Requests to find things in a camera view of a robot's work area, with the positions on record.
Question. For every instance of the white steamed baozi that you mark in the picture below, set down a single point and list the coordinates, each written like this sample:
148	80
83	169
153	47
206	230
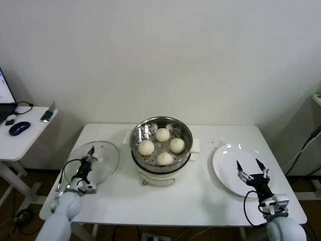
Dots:
177	145
162	134
164	159
146	147

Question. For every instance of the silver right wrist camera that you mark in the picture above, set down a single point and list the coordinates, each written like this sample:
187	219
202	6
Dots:
280	201

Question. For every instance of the round glass pot lid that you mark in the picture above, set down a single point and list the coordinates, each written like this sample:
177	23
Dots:
107	163

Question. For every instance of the round white plate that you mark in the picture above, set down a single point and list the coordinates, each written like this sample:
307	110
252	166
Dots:
225	163

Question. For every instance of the white side table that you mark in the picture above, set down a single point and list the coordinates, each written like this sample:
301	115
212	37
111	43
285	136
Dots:
25	148

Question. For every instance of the white floor stand frame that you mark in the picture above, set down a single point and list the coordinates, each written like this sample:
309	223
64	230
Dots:
308	195

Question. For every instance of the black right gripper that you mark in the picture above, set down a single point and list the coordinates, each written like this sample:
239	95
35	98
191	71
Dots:
259	182

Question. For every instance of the blue computer mouse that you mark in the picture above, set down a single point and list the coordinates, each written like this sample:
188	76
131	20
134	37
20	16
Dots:
19	128

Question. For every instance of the perforated steel steamer basket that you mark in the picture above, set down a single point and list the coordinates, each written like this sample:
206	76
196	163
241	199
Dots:
160	146

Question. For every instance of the green circuit card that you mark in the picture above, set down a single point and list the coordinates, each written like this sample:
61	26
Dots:
47	114

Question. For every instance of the white electric cooking pot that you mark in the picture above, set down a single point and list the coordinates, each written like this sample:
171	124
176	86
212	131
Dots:
155	179

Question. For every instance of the small black crumbs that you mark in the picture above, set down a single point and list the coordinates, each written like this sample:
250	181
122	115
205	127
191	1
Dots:
221	143

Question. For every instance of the small black adapter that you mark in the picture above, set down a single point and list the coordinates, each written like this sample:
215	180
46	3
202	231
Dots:
9	122

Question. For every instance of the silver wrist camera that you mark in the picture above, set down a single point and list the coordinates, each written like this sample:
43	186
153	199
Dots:
87	187
280	201

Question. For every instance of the black laptop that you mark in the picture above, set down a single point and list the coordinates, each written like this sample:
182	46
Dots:
5	110

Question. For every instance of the white floor power strip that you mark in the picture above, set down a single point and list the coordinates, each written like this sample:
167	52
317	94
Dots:
155	237

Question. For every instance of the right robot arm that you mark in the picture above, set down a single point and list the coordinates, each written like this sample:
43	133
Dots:
286	229

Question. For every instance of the white table leg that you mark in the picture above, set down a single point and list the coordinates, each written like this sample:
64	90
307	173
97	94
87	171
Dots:
95	229
242	234

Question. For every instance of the white shelf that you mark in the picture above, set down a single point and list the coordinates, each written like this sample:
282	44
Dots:
317	99

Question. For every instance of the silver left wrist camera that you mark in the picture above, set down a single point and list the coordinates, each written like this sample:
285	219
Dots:
87	187

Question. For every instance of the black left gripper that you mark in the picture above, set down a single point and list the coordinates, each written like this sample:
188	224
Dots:
84	170

